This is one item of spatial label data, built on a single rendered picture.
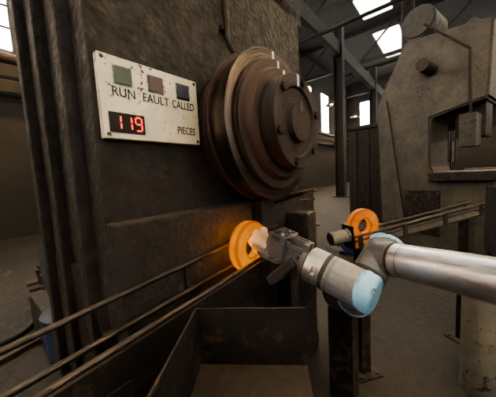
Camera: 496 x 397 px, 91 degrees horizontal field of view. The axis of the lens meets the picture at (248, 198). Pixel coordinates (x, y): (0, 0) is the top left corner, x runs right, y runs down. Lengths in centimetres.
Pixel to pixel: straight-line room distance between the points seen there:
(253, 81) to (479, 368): 139
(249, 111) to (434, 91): 289
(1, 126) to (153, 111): 606
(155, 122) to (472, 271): 74
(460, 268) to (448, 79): 291
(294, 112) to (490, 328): 114
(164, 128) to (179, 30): 30
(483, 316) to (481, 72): 245
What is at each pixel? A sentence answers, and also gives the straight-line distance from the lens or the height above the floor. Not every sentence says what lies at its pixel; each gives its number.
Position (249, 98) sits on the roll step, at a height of 116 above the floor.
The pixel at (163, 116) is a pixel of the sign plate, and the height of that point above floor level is 112.
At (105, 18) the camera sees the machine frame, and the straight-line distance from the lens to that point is 74.
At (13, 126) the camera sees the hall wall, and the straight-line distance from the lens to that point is 670.
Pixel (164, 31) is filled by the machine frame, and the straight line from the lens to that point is 82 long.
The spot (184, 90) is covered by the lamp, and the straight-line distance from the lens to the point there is 75.
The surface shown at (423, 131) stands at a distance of 339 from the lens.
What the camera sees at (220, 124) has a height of 110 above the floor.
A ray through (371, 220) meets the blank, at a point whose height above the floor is 73.
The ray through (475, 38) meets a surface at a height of 212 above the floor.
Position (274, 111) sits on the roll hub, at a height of 112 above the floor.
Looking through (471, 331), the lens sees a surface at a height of 28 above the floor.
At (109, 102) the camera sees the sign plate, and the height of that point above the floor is 114.
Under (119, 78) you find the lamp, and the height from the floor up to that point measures 119.
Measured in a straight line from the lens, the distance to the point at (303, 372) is 54.
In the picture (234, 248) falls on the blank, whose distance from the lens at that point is 71.
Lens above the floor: 96
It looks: 5 degrees down
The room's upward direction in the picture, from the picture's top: 3 degrees counter-clockwise
